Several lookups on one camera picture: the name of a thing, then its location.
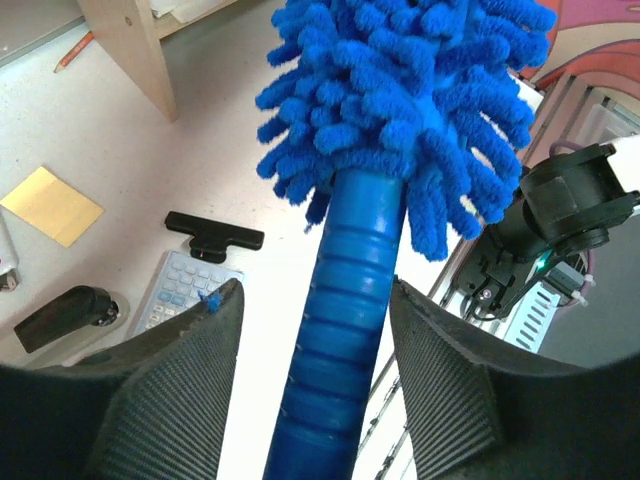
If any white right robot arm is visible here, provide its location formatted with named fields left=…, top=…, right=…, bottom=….
left=452, top=136, right=639, bottom=321

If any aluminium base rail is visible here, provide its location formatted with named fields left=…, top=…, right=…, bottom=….
left=357, top=219, right=596, bottom=480

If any yellow sticky note pad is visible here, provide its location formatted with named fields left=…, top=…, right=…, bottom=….
left=1, top=166, right=104, bottom=248

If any red pencil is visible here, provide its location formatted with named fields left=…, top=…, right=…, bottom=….
left=53, top=31, right=94, bottom=74

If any detached black gripper finger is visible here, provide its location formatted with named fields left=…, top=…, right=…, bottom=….
left=164, top=211, right=265, bottom=264

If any yellow blue calculator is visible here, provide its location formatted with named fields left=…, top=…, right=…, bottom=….
left=127, top=250, right=245, bottom=338

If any grey black stapler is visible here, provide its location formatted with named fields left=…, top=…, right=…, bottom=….
left=14, top=285, right=130, bottom=354

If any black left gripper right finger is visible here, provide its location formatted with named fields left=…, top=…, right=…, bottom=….
left=389, top=279, right=639, bottom=479

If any blue microfiber duster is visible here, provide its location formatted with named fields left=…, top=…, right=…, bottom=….
left=255, top=1, right=556, bottom=479

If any light wooden bookshelf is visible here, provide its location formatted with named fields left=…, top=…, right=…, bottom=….
left=74, top=0, right=241, bottom=124

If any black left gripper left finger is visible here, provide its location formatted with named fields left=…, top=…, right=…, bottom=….
left=1, top=279, right=245, bottom=479

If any black and white marker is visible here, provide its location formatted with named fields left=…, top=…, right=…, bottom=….
left=0, top=217, right=20, bottom=292

